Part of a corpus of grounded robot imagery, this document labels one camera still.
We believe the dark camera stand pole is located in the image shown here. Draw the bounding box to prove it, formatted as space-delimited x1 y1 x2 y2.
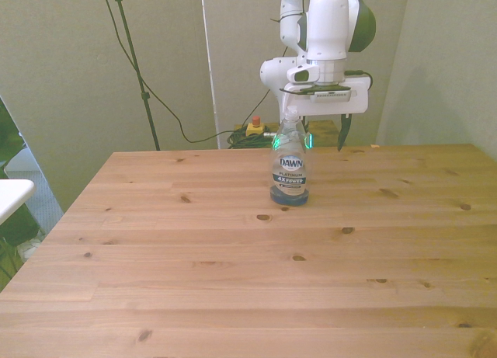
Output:
96 0 162 151

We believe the clear Dawn dish soap bottle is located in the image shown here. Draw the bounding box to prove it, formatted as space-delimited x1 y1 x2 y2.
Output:
269 105 312 211

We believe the coiled dark cable bundle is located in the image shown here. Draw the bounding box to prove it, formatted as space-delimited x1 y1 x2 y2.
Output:
226 127 281 150

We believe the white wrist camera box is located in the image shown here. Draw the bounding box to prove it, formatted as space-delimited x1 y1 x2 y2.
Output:
279 64 356 103

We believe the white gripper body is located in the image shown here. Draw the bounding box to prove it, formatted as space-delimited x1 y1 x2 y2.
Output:
281 75 370 116

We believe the thin dark hanging cable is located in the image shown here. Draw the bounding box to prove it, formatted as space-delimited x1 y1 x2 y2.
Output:
99 0 273 144

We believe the white side table top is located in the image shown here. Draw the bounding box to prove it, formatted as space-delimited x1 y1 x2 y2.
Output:
0 179 36 226

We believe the white vertical wall strip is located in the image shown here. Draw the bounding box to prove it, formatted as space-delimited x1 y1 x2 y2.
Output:
199 0 221 150

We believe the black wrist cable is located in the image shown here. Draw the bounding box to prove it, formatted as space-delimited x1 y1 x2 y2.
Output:
344 68 374 93

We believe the yellow emergency stop button box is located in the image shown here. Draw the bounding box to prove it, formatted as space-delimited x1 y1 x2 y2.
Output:
245 116 269 138

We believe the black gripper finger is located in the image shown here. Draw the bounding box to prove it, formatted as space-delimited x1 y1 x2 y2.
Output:
300 115 314 149
336 114 353 152

